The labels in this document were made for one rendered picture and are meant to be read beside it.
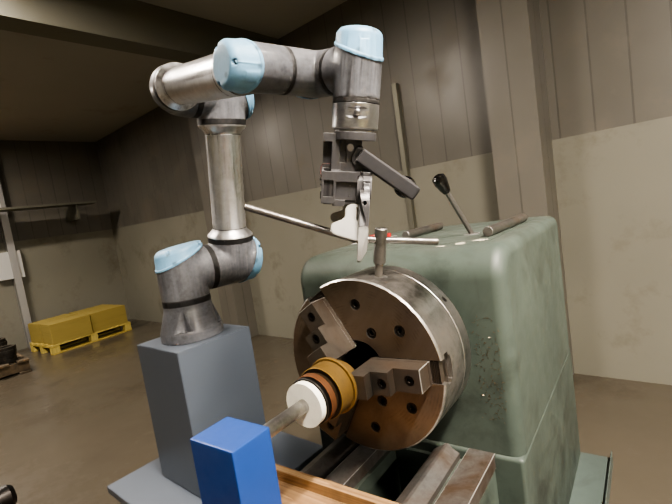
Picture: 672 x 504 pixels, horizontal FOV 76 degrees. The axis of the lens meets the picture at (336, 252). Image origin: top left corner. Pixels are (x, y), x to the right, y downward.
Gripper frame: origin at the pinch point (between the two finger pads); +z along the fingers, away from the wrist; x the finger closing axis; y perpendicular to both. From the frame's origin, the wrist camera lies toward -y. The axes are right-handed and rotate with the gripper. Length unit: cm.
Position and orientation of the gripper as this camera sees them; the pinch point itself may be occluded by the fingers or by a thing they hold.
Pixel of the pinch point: (360, 251)
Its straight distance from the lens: 74.9
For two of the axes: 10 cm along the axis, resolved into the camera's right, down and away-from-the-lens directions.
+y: -10.0, -0.4, -0.2
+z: -0.5, 9.7, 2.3
